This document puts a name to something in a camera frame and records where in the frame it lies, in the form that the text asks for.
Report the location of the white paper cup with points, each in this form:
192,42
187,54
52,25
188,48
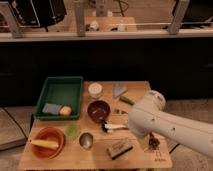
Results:
95,90

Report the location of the metal fork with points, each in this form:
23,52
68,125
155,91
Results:
118,111

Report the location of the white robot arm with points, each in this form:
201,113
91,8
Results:
147,116

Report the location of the orange plastic bowl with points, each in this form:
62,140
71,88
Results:
52,134

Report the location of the green plastic tray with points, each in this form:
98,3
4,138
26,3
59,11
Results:
63,91

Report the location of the grey cloth piece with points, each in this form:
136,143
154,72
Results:
119,89

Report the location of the yellow orange fruit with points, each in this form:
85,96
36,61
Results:
65,110

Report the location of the blue grey sponge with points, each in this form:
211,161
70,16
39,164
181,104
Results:
51,109

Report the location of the bunch of dark grapes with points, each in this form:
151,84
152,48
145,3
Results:
153,142

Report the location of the green chili pepper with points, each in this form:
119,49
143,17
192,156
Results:
126,100

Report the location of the yellow corn cob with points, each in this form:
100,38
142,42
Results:
45,143

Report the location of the dark red bowl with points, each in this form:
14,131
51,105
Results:
98,110

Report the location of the small metal cup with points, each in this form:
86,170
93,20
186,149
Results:
86,140

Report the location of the grey floor mat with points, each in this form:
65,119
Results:
11,135

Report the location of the metal frame rail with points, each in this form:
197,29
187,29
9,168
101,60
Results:
48,20

